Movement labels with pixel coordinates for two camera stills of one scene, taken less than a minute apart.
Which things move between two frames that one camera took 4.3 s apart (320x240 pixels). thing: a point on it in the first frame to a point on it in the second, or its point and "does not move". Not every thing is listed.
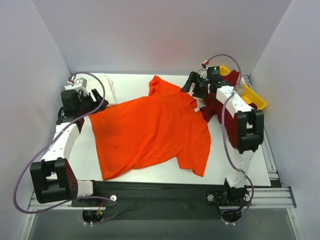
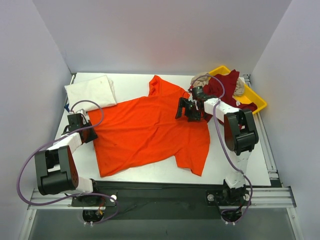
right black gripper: (198, 85) to (187, 109)
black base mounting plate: (148, 200) does not move
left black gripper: (91, 100) to (88, 135)
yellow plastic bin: (248, 95) does not move
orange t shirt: (143, 132) does not move
